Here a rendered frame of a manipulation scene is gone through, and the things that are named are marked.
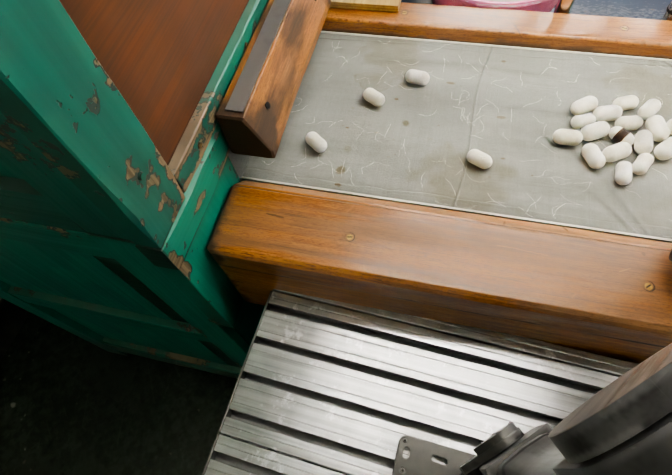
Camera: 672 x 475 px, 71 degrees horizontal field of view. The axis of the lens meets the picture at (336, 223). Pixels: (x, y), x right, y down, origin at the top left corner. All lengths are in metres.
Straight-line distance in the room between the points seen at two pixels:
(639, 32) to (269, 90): 0.53
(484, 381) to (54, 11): 0.53
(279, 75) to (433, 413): 0.44
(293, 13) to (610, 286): 0.50
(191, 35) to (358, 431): 0.46
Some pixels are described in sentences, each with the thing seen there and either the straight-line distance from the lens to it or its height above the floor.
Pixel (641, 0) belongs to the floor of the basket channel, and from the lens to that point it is 1.06.
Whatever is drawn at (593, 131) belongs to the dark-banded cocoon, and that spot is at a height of 0.76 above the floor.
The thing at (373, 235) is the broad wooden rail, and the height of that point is 0.76.
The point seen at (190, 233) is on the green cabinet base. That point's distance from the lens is 0.54.
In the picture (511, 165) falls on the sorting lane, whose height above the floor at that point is 0.74.
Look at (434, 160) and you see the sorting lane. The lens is 0.63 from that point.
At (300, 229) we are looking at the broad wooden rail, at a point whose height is 0.76.
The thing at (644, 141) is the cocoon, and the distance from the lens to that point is 0.69.
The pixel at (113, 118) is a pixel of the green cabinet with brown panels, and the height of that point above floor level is 0.98.
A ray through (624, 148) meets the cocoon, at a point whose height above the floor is 0.76.
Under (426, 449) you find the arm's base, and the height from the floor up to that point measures 0.68.
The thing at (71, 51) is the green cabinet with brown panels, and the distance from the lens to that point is 0.38.
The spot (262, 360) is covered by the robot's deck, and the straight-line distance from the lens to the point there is 0.60.
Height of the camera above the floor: 1.24
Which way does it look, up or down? 60 degrees down
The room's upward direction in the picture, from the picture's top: 10 degrees counter-clockwise
